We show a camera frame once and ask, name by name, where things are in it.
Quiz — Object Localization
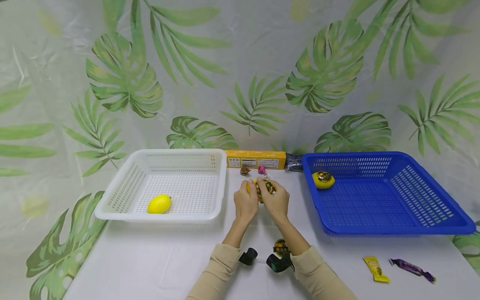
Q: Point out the person's left forearm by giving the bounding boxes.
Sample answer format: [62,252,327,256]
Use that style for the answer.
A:
[186,217,253,300]

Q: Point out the long yellow box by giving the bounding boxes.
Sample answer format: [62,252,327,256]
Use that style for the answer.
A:
[224,150,287,170]

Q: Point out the purple wrapped candy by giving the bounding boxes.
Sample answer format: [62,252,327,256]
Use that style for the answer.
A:
[388,258,437,284]

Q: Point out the person's left hand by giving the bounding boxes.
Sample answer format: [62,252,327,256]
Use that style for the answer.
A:
[233,180,260,226]

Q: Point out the blue plastic basket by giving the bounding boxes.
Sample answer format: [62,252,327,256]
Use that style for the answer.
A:
[300,151,477,236]

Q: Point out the person's right forearm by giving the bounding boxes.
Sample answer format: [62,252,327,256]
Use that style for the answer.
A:
[277,217,358,300]

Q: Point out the white plastic basket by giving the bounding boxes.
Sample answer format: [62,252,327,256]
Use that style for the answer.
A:
[94,149,228,223]

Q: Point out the round dark label sticker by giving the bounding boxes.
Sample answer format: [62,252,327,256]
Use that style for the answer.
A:
[273,238,292,256]

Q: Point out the yellow lemon with dark label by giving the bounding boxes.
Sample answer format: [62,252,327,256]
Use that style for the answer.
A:
[246,178,278,204]
[312,170,336,190]

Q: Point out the dark crinkled packet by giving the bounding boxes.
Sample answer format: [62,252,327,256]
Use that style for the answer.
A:
[285,153,304,173]

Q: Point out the yellow snack packet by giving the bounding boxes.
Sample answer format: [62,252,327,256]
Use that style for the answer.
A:
[362,256,391,284]

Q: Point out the person's right hand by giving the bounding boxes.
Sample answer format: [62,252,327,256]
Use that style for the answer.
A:
[256,177,290,224]

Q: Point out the plain yellow lemon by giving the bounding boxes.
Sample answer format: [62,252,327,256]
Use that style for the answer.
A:
[147,194,173,215]

